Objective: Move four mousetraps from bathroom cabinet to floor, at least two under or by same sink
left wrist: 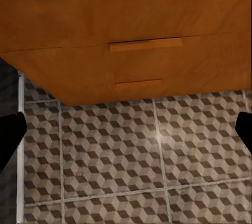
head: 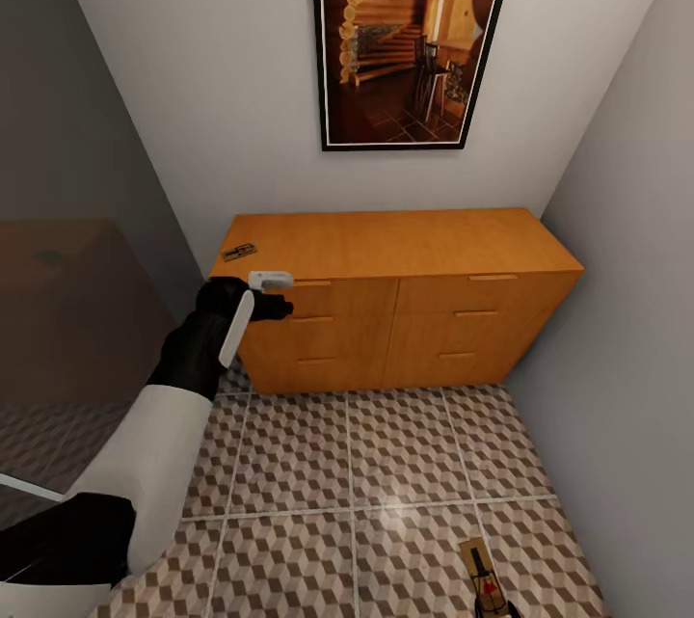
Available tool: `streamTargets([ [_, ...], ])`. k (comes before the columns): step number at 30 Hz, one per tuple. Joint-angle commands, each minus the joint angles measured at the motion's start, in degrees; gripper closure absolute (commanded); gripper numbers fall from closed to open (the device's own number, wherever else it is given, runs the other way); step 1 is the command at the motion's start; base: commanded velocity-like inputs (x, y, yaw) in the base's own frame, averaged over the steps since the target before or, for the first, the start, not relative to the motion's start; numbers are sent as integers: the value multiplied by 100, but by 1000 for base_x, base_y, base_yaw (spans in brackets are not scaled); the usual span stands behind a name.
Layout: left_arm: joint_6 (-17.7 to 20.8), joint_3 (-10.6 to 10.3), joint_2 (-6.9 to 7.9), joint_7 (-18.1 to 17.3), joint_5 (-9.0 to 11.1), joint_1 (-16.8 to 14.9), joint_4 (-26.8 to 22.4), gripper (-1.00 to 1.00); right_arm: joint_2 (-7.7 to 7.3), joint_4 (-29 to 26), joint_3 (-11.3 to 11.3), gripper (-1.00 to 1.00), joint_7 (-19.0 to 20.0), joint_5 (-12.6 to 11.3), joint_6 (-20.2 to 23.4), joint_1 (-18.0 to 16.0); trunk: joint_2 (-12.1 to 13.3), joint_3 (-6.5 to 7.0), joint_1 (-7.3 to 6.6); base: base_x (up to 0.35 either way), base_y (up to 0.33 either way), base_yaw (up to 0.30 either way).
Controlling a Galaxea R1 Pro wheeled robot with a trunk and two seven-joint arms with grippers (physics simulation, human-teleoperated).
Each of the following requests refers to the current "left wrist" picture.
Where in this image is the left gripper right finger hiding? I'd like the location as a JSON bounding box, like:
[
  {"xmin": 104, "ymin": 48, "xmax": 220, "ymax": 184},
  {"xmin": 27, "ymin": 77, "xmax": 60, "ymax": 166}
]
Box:
[{"xmin": 235, "ymin": 111, "xmax": 252, "ymax": 154}]

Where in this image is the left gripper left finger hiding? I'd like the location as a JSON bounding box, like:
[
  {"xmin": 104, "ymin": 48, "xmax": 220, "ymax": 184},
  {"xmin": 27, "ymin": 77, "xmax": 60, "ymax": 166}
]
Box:
[{"xmin": 0, "ymin": 111, "xmax": 27, "ymax": 174}]

